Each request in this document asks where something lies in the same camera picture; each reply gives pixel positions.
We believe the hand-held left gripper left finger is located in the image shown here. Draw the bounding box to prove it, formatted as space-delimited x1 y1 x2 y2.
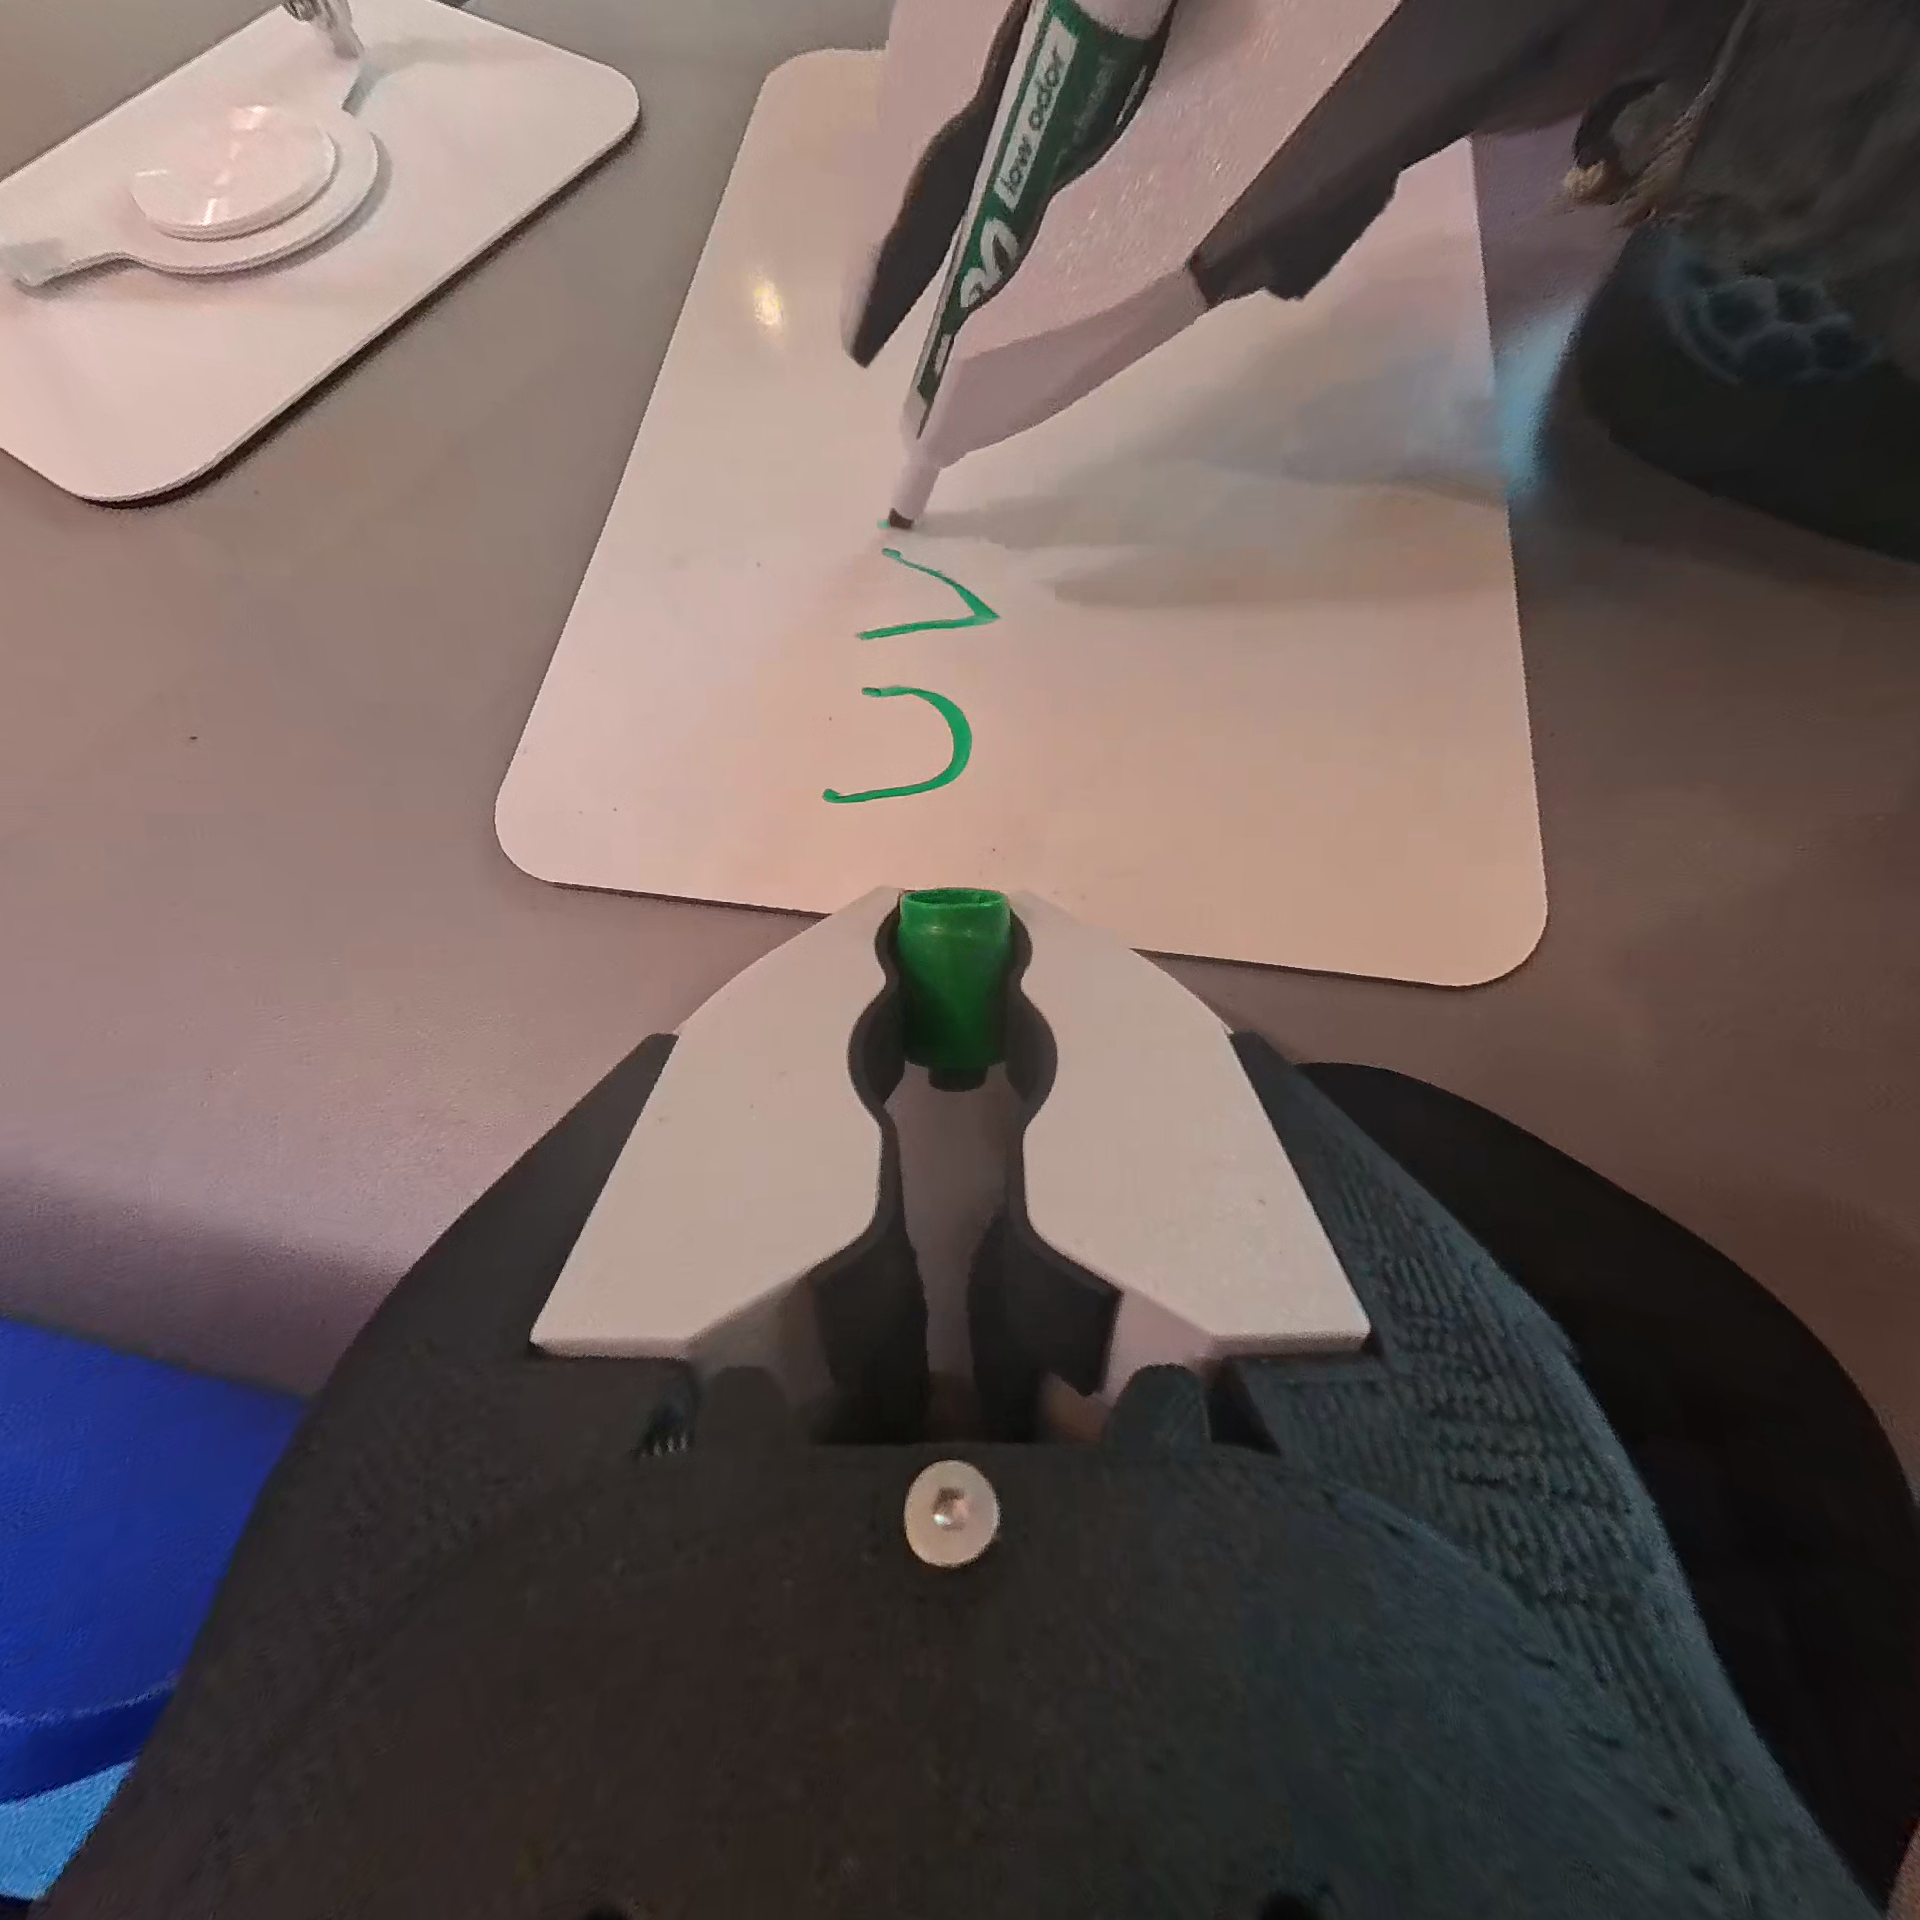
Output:
532 890 961 1432

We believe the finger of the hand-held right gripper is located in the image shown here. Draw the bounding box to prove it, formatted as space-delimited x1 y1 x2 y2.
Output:
851 0 1037 369
909 0 1683 453

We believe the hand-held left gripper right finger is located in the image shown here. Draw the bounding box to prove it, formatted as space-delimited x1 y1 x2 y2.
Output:
967 891 1375 1421

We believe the green whiteboard marker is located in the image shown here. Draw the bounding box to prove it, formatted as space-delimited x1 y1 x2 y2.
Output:
879 0 1176 538

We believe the green marker cap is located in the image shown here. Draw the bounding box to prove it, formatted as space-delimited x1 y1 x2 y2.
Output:
895 886 1021 1089

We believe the white whiteboard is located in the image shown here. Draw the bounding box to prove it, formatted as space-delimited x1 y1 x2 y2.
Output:
495 0 1550 989

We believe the blue plastic bin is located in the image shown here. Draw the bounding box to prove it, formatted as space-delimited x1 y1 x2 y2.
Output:
0 1321 309 1802

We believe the person's right forearm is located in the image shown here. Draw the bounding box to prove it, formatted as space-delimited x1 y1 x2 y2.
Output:
1501 0 1920 272

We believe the white table sign stand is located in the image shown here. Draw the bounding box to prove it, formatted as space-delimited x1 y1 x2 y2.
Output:
0 0 644 504

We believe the dark rounded object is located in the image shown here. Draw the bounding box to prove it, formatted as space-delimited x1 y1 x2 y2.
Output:
1304 1066 1920 1920

